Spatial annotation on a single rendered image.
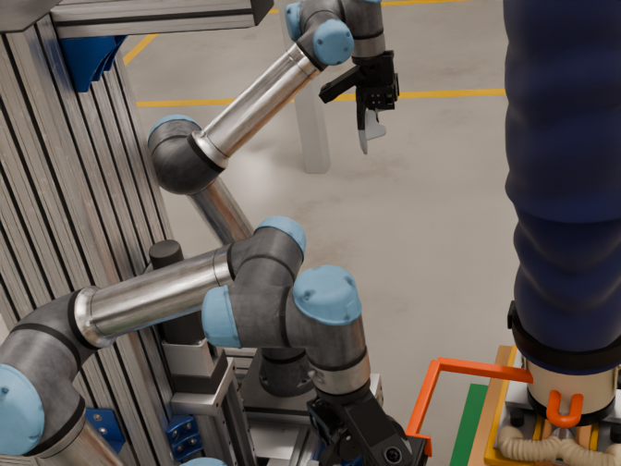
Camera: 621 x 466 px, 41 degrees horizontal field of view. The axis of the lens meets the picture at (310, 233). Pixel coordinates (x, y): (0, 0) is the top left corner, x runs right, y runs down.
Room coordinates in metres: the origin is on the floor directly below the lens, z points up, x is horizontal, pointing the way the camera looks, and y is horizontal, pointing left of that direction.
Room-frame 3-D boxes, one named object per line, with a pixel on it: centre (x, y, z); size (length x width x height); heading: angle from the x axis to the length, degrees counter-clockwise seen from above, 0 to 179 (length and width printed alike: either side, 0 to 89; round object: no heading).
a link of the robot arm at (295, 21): (1.61, -0.08, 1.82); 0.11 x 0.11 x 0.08; 7
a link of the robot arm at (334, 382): (0.79, 0.00, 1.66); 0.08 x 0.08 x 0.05
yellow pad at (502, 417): (1.23, -0.37, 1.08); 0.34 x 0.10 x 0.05; 154
